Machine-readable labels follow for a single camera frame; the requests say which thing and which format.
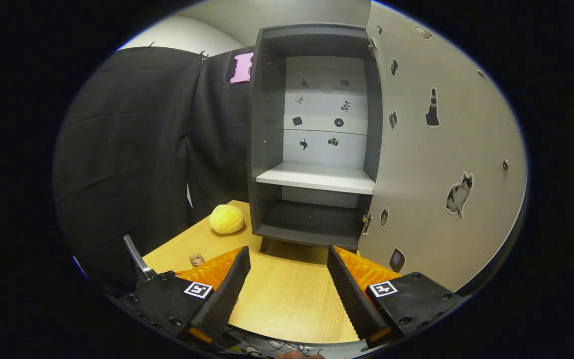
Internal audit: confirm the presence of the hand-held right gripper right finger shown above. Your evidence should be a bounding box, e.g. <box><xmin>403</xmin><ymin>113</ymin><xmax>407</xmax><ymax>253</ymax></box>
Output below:
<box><xmin>326</xmin><ymin>245</ymin><xmax>463</xmax><ymax>350</ymax></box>

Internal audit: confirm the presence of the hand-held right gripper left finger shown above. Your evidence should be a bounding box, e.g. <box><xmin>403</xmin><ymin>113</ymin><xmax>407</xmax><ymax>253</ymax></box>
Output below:
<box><xmin>120</xmin><ymin>246</ymin><xmax>252</xmax><ymax>350</ymax></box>

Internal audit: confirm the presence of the grey cabinet door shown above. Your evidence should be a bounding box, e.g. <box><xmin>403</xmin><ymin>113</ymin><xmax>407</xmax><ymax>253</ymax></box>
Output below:
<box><xmin>358</xmin><ymin>0</ymin><xmax>528</xmax><ymax>292</ymax></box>

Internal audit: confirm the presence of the white cabinet shelf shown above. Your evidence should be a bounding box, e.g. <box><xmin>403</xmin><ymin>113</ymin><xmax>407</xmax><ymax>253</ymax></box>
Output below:
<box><xmin>256</xmin><ymin>162</ymin><xmax>376</xmax><ymax>195</ymax></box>

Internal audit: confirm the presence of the dark grey cabinet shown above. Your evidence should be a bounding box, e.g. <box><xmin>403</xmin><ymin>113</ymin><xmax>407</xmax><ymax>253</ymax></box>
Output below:
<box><xmin>246</xmin><ymin>22</ymin><xmax>383</xmax><ymax>252</ymax></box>

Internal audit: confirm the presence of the yellow plush ball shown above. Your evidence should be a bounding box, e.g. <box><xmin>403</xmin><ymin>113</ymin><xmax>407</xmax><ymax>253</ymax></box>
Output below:
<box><xmin>209</xmin><ymin>204</ymin><xmax>246</xmax><ymax>235</ymax></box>

